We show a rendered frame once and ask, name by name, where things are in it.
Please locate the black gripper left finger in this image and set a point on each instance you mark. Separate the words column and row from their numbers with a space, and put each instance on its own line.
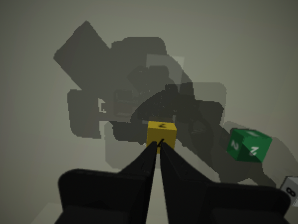
column 128, row 190

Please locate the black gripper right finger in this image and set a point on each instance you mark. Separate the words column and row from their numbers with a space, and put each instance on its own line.
column 190, row 196

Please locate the green block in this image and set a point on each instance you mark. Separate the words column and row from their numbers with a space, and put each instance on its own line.
column 248, row 146

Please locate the small white block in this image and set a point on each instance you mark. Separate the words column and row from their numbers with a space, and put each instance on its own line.
column 291, row 188

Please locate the yellow block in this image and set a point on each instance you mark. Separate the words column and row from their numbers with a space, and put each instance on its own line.
column 161, row 132

